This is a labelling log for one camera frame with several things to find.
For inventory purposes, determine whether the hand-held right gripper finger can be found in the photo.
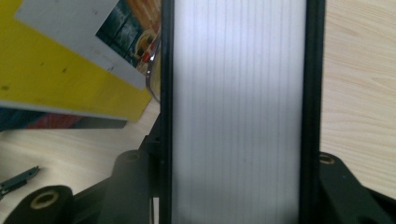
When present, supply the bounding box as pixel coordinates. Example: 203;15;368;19
138;113;163;200

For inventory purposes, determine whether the red book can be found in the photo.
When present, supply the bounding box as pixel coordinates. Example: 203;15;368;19
0;105;86;132

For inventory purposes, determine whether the clear acrylic book rack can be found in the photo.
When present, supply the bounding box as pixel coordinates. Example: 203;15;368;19
143;36;163;105

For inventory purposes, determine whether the black book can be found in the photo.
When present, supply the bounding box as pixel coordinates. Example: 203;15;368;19
158;0;327;224

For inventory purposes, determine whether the yellow book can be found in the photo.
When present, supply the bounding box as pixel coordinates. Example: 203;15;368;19
0;0;162;122

